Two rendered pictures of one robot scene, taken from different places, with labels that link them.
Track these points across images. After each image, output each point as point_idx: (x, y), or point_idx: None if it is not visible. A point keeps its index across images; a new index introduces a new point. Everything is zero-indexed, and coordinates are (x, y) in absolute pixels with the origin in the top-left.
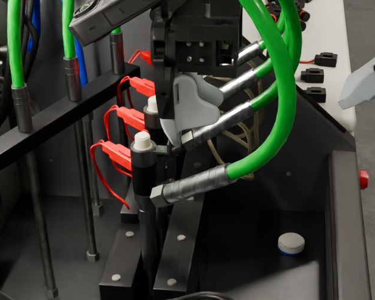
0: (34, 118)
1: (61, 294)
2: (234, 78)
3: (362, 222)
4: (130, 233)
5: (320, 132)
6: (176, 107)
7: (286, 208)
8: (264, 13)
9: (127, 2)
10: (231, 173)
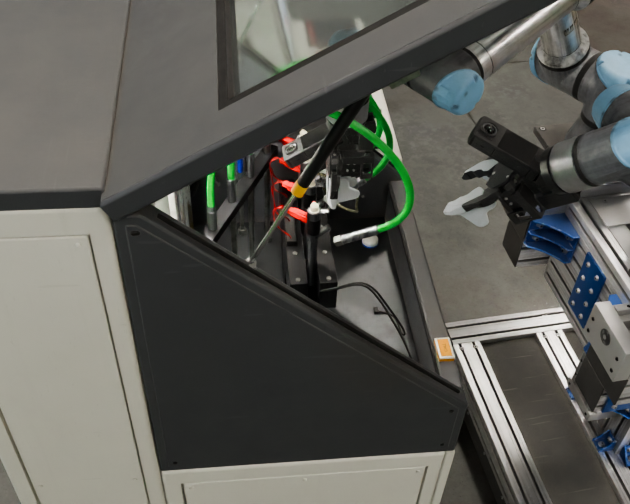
0: None
1: None
2: None
3: (417, 228)
4: (295, 252)
5: (383, 171)
6: (338, 192)
7: (360, 216)
8: (402, 166)
9: (317, 147)
10: (380, 230)
